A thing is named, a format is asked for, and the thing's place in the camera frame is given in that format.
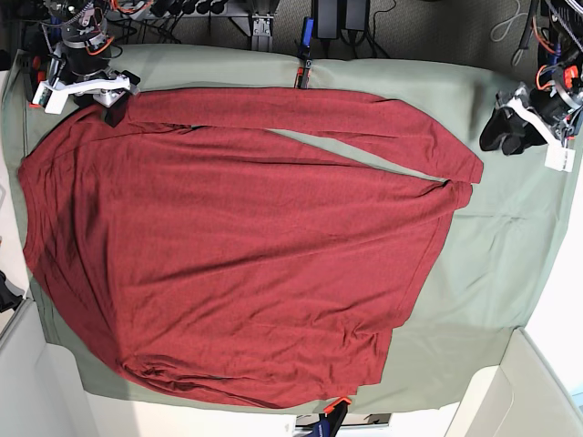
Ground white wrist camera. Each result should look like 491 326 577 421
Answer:
544 145 576 173
32 81 68 115

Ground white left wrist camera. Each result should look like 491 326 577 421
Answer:
544 145 576 173

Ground red long-sleeve T-shirt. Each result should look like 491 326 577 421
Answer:
18 88 483 409

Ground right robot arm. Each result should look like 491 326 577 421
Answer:
30 1 140 127

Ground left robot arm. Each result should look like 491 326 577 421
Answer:
479 1 582 158

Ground black power bricks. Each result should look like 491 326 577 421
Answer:
312 0 371 40

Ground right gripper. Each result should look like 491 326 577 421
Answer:
68 68 140 127

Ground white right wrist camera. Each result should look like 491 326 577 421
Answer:
32 81 68 115

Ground orange black bottom clamp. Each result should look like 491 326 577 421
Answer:
307 397 352 437

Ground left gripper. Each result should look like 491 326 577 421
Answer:
479 84 575 156

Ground white power strip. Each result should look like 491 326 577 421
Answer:
150 0 227 17

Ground blue black top clamp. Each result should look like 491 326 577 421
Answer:
294 16 314 89

